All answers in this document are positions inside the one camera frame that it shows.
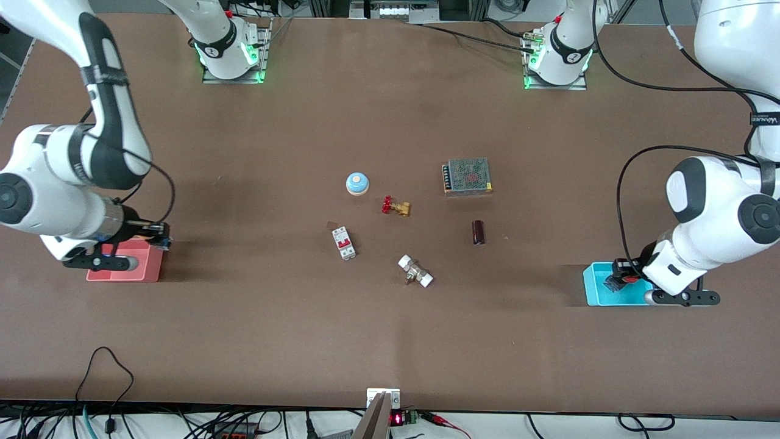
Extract cyan plastic box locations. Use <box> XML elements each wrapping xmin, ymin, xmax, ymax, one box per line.
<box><xmin>583</xmin><ymin>262</ymin><xmax>658</xmax><ymax>307</ymax></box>

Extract pink plastic box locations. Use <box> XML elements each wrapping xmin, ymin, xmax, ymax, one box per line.
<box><xmin>86</xmin><ymin>239</ymin><xmax>165</xmax><ymax>283</ymax></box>

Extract white red circuit breaker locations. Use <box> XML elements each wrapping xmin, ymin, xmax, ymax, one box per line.
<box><xmin>331</xmin><ymin>226</ymin><xmax>358</xmax><ymax>261</ymax></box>

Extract metal mesh power supply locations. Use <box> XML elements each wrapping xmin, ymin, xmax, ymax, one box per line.
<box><xmin>442</xmin><ymin>157</ymin><xmax>494</xmax><ymax>196</ymax></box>

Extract metal valve white ends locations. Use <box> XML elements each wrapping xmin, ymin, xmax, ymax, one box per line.
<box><xmin>397</xmin><ymin>254</ymin><xmax>434</xmax><ymax>288</ymax></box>

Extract white power strip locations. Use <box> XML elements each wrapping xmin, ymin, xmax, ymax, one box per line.
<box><xmin>349</xmin><ymin>0</ymin><xmax>441</xmax><ymax>20</ymax></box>

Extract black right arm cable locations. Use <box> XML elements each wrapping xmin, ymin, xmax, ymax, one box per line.
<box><xmin>78</xmin><ymin>105</ymin><xmax>177</xmax><ymax>227</ymax></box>

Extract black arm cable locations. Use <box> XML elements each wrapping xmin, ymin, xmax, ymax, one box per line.
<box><xmin>78</xmin><ymin>105</ymin><xmax>177</xmax><ymax>227</ymax></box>
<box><xmin>592</xmin><ymin>0</ymin><xmax>780</xmax><ymax>275</ymax></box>

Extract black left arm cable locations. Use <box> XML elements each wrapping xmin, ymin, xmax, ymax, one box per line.
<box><xmin>592</xmin><ymin>0</ymin><xmax>780</xmax><ymax>275</ymax></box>

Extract black looped cable with plug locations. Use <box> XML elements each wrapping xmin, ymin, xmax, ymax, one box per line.
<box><xmin>74</xmin><ymin>346</ymin><xmax>135</xmax><ymax>435</ymax></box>

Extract black coiled cable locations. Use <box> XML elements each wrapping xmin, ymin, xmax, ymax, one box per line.
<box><xmin>617</xmin><ymin>413</ymin><xmax>676</xmax><ymax>432</ymax></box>

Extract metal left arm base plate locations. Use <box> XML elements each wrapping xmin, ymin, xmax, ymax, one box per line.
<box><xmin>522</xmin><ymin>29</ymin><xmax>589</xmax><ymax>91</ymax></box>

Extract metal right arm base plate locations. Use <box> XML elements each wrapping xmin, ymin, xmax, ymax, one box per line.
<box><xmin>202</xmin><ymin>17</ymin><xmax>272</xmax><ymax>85</ymax></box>

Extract red clip lead wire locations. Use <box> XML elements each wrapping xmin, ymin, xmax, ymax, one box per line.
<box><xmin>419</xmin><ymin>411</ymin><xmax>471</xmax><ymax>439</ymax></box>

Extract brass valve red handle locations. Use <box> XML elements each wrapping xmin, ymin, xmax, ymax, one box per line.
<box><xmin>381</xmin><ymin>195</ymin><xmax>412</xmax><ymax>218</ymax></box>

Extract white metal bracket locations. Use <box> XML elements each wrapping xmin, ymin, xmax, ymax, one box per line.
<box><xmin>366</xmin><ymin>387</ymin><xmax>402</xmax><ymax>410</ymax></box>

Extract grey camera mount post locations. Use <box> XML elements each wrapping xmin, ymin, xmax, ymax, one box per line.
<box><xmin>352</xmin><ymin>392</ymin><xmax>391</xmax><ymax>439</ymax></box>

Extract black cable across table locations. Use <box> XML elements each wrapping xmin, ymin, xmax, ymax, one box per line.
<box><xmin>402</xmin><ymin>18</ymin><xmax>540</xmax><ymax>54</ymax></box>

